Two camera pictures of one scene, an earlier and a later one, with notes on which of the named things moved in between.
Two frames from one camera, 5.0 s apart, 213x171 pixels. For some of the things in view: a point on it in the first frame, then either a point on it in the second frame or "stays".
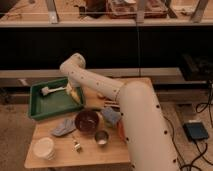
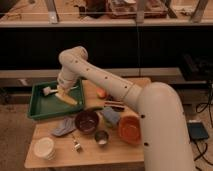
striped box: [112, 104] stays
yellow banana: [74, 93] → [66, 98]
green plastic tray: [52, 104] stays
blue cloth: [110, 116] stays
